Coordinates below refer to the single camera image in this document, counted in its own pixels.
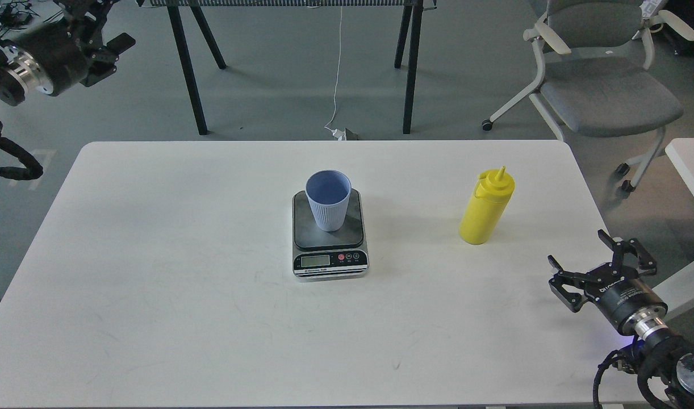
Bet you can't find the blue ribbed plastic cup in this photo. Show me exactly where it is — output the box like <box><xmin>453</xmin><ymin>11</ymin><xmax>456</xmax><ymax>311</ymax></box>
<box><xmin>305</xmin><ymin>170</ymin><xmax>352</xmax><ymax>231</ymax></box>

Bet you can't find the black legged background table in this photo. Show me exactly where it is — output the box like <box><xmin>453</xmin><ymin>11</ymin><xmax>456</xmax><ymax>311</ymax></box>
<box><xmin>137</xmin><ymin>0</ymin><xmax>438</xmax><ymax>136</ymax></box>

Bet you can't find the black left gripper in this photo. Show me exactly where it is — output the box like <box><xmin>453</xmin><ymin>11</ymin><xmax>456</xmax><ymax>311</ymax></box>
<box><xmin>9</xmin><ymin>0</ymin><xmax>136</xmax><ymax>96</ymax></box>

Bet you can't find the black digital kitchen scale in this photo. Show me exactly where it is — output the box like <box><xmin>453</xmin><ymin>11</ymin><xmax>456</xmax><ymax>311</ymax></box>
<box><xmin>292</xmin><ymin>189</ymin><xmax>369</xmax><ymax>281</ymax></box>

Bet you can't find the white hanging cable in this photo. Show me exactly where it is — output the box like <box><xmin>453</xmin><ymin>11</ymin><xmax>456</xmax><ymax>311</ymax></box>
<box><xmin>325</xmin><ymin>6</ymin><xmax>345</xmax><ymax>132</ymax></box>

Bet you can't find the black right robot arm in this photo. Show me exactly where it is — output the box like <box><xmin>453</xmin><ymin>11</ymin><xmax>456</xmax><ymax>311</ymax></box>
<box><xmin>547</xmin><ymin>230</ymin><xmax>694</xmax><ymax>408</ymax></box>

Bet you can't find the grey office chair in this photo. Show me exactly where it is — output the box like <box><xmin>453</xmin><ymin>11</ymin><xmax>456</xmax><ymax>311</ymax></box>
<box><xmin>482</xmin><ymin>1</ymin><xmax>694</xmax><ymax>193</ymax></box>

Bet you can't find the yellow squeeze bottle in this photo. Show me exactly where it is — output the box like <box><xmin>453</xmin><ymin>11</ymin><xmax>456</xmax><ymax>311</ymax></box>
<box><xmin>458</xmin><ymin>166</ymin><xmax>516</xmax><ymax>244</ymax></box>

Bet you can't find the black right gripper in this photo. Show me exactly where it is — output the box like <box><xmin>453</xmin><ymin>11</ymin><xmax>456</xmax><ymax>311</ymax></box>
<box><xmin>547</xmin><ymin>229</ymin><xmax>667</xmax><ymax>336</ymax></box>

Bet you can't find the white power adapter on floor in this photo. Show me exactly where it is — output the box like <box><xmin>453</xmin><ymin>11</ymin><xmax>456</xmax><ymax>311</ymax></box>
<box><xmin>331</xmin><ymin>128</ymin><xmax>358</xmax><ymax>141</ymax></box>

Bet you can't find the white side table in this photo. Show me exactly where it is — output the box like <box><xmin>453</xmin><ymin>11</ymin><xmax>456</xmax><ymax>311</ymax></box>
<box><xmin>654</xmin><ymin>137</ymin><xmax>694</xmax><ymax>323</ymax></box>

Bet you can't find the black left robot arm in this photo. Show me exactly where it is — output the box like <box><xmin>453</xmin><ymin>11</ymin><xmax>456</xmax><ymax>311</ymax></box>
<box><xmin>0</xmin><ymin>1</ymin><xmax>143</xmax><ymax>136</ymax></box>

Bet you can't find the black cable bundle on floor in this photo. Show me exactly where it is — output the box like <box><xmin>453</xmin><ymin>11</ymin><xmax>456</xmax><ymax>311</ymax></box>
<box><xmin>0</xmin><ymin>0</ymin><xmax>69</xmax><ymax>40</ymax></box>

